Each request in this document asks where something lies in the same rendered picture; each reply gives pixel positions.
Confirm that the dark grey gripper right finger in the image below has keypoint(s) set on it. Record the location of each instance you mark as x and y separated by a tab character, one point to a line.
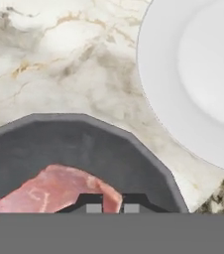
134	199

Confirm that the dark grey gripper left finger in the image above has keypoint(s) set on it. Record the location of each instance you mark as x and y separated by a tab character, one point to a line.
90	200

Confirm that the pink raw steak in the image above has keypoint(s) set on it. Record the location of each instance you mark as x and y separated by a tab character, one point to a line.
51	191

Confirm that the dark grey pan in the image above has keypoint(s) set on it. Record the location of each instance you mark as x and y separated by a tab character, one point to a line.
84	145

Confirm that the white round plate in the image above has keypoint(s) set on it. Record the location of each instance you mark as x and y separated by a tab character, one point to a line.
196	76

